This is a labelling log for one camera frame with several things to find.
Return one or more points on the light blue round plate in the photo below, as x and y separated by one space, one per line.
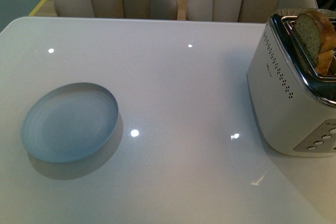
70 123

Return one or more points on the silver two-slot toaster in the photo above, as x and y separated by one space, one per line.
293 100

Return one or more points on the slice of brown bread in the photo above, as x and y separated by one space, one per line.
317 35

